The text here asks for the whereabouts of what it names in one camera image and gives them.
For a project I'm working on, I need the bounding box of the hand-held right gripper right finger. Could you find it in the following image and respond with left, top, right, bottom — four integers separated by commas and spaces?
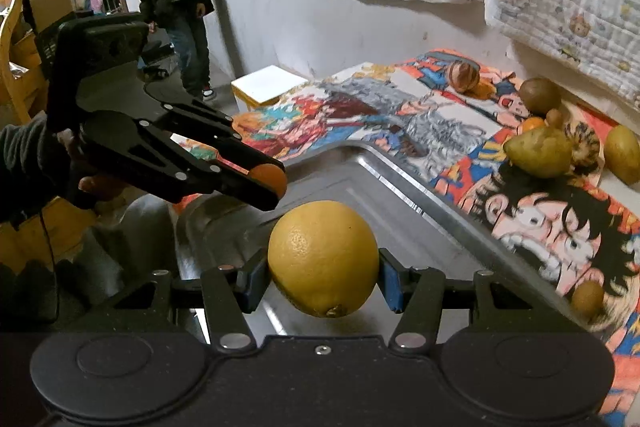
378, 248, 538, 353

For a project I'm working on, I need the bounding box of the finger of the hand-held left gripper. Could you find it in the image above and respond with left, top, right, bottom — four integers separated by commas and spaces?
145, 83, 286, 172
82, 117, 281, 211

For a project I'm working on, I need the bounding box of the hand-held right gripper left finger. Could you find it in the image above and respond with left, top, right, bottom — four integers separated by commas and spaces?
111, 252, 271, 354

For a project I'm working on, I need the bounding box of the yellow lemon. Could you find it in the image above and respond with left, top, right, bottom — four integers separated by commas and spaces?
267, 200, 380, 319

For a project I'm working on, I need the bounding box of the metal tray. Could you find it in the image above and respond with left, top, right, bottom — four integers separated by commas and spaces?
172, 142, 566, 343

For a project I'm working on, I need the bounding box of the large brown kiwi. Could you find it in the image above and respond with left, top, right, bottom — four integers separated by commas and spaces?
517, 77, 563, 116

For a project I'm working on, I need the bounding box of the yellow round fruit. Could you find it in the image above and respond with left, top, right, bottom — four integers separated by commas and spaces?
603, 124, 640, 186

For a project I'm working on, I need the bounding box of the person's left forearm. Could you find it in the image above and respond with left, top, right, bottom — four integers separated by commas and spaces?
0, 112, 83, 228

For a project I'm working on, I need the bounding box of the person's left hand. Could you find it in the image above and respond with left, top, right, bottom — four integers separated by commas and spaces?
57, 129, 128, 202

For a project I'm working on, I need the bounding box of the cardboard box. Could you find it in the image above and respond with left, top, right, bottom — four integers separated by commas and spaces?
30, 0, 76, 32

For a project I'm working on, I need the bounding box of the white square stool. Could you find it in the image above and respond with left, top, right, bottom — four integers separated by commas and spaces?
231, 65, 309, 110

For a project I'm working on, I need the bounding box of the wooden chair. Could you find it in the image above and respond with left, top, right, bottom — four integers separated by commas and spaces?
0, 0, 51, 122

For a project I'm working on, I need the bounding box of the cartoon printed mat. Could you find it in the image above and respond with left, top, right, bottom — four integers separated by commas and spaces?
232, 48, 640, 427

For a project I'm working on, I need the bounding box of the small brown kiwi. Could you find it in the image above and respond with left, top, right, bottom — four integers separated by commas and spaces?
571, 279, 606, 319

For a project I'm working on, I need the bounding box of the green pear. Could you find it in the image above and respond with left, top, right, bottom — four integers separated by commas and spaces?
502, 125, 574, 178

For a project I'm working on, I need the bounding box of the brown striped round fruit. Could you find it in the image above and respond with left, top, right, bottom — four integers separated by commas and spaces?
446, 61, 481, 95

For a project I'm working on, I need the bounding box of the striped yellow melon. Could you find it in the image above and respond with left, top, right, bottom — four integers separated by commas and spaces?
564, 122, 601, 168

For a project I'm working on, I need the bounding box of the black cable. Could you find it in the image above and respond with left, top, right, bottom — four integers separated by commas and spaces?
40, 207, 62, 323

